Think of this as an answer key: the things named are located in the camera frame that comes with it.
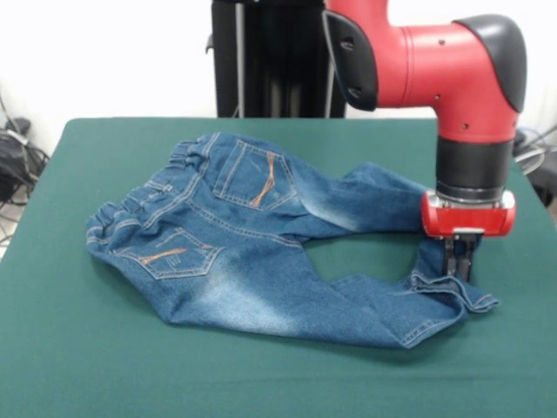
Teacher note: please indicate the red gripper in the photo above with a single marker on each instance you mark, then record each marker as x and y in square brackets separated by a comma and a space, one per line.
[435, 222]

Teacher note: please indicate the blue denim jeans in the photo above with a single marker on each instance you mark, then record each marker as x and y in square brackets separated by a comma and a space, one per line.
[243, 261]

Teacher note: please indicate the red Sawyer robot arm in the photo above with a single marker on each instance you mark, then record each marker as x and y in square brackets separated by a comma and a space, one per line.
[435, 65]

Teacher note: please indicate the dark green table cloth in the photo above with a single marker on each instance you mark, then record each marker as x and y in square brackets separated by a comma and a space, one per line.
[130, 370]

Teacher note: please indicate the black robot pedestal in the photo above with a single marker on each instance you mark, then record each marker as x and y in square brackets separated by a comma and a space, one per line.
[226, 65]

